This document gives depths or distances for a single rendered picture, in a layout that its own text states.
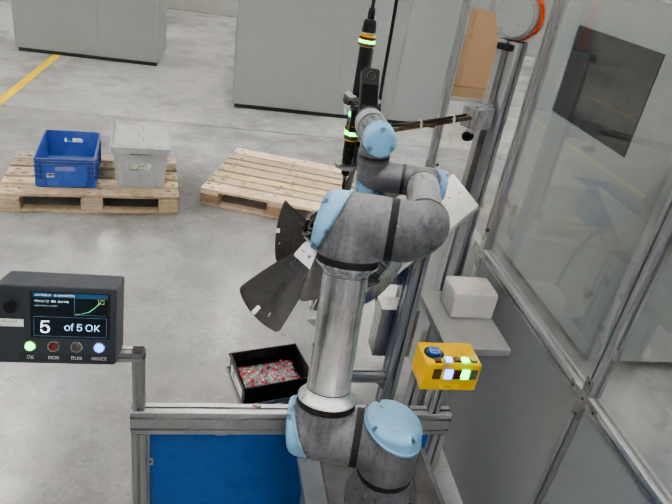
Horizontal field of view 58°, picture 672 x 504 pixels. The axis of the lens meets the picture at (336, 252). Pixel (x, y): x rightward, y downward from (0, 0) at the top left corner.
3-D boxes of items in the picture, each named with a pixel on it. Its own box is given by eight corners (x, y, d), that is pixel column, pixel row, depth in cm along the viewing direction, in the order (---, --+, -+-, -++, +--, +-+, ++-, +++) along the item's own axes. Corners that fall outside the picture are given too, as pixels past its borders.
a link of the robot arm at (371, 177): (396, 206, 145) (404, 163, 140) (350, 199, 146) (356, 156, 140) (398, 194, 152) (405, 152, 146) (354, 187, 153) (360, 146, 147)
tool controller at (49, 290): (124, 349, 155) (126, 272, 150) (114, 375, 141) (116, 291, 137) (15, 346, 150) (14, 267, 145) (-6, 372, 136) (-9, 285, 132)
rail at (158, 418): (442, 425, 183) (448, 405, 179) (446, 435, 179) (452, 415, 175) (132, 423, 165) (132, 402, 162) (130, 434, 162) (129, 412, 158)
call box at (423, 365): (461, 371, 177) (470, 342, 172) (473, 394, 168) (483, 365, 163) (409, 369, 174) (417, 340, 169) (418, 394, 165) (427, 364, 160)
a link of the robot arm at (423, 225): (464, 218, 101) (450, 159, 146) (399, 208, 102) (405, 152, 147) (451, 281, 105) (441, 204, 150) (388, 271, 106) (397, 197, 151)
